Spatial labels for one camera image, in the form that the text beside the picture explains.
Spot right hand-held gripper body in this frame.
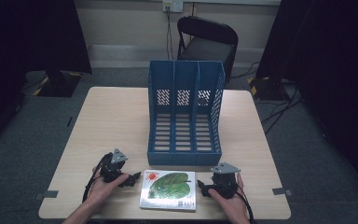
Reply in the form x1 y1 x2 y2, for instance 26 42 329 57
210 161 242 201

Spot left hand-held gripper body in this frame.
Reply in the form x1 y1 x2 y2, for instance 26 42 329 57
98 147 130 184

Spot picture book with green leaf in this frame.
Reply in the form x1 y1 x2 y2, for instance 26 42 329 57
138 169 198 212

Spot blue plastic file rack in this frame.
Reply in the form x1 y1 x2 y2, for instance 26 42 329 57
146 59 227 167

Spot person's left hand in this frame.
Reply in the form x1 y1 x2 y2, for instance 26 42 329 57
86 167 131 207

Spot person's right hand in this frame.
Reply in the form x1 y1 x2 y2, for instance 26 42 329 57
207 173 252 223

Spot grey tape strip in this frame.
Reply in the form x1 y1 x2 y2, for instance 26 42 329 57
34 189 60 201
271 187 294 197

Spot black stand base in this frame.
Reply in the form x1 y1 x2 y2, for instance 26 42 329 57
33 70 84 98
247 76 291 102

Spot black folding chair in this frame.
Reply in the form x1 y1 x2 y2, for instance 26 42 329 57
176 15 240 84

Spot dark curtain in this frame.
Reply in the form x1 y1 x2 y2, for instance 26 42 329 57
255 0 358 200
0 0 93 157

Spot right hand-held gripper cable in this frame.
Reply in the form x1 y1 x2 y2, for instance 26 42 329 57
235 182 257 224

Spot hand-held gripper cable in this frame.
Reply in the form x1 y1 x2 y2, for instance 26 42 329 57
235 182 257 224
81 153 110 203

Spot left hand-held gripper cable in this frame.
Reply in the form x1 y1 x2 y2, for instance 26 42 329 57
81 153 110 203

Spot black floor cables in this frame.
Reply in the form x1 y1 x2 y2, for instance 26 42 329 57
229 61 304 135

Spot black wall socket cable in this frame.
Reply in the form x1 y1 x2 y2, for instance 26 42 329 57
165 8 175 61

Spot white wall socket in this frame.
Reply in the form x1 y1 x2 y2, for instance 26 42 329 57
162 0 185 14

